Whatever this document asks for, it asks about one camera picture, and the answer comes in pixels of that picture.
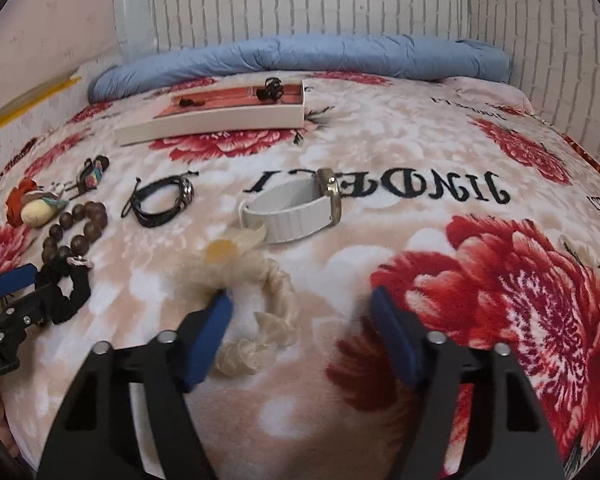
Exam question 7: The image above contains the yellow edge strip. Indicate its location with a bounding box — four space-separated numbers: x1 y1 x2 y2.
0 76 81 142

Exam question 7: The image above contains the colourful flower hair claw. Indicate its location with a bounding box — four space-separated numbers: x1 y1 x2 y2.
69 156 111 196

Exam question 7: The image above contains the cream plush hair tie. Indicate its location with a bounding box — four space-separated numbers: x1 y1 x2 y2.
21 190 70 226

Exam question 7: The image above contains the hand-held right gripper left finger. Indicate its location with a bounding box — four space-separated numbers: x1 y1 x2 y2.
35 290 236 480

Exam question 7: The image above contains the white shallow box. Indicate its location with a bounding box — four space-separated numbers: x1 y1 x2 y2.
115 80 306 147

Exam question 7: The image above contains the cream blond scrunchie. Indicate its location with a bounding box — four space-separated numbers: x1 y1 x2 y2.
172 225 301 377

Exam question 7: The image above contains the black scrunchie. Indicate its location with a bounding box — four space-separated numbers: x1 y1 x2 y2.
37 255 93 323

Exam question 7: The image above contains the floral printed blanket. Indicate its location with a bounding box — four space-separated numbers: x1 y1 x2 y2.
0 71 600 480

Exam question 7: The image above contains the blue quilt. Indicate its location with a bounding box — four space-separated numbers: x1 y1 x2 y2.
87 35 512 103

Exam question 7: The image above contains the white strap watch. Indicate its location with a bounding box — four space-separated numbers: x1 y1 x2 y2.
238 167 343 244

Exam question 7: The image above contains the black hair clip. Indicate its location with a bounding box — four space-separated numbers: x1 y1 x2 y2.
257 77 284 101

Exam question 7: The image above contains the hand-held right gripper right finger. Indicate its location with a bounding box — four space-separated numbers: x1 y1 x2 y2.
370 285 566 480

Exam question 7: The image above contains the orange scrunchie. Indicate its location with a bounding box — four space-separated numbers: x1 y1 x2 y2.
6 177 48 228

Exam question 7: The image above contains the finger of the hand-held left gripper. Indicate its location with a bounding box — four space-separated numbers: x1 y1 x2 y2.
0 262 38 301
0 281 62 331

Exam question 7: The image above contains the wooden bead bracelet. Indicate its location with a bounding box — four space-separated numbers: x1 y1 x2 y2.
41 201 110 273

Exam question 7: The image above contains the clear plastic bag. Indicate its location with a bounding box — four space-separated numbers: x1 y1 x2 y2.
111 0 158 56

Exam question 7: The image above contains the black leather bracelet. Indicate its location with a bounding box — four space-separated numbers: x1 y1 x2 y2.
121 172 200 228

